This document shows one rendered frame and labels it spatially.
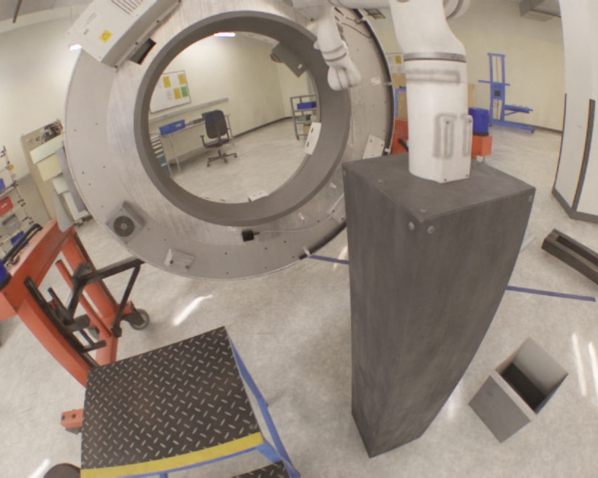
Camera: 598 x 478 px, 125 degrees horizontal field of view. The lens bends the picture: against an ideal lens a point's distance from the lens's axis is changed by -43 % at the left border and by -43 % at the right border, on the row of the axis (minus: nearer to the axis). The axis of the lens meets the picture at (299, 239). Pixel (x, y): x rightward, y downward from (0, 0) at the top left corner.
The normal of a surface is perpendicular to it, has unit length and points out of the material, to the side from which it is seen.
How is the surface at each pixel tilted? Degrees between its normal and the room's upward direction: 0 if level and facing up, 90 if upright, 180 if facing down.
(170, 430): 0
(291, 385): 0
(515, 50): 90
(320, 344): 0
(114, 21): 90
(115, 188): 90
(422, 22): 91
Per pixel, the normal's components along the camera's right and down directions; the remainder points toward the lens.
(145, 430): -0.14, -0.84
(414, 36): -0.89, 0.34
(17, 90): 0.88, 0.13
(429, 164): -0.63, 0.49
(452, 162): 0.22, 0.48
